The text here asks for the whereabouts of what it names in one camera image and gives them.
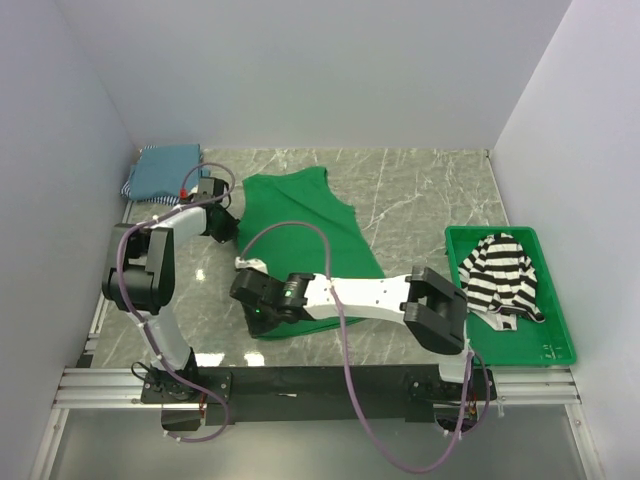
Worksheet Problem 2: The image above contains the black white striped tank top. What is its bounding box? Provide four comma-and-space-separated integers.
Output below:
457, 233, 545, 332

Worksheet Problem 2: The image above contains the green plastic tray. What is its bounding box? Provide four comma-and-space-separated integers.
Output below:
445, 226, 577, 366

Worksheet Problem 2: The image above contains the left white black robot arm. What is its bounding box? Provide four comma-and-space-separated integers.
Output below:
102, 176, 239, 402

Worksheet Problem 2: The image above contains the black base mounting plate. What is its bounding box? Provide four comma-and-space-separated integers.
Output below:
139, 363, 499, 426

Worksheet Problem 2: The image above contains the blue white striped tank top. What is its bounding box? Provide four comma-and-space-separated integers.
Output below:
121, 146, 206, 207

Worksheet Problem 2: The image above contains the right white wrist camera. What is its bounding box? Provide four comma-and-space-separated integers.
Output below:
234, 257, 268, 274

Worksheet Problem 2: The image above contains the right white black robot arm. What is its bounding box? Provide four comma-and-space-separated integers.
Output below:
230, 260, 474, 399

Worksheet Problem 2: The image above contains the green tank top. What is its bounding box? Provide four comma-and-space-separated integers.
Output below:
235, 167, 386, 341

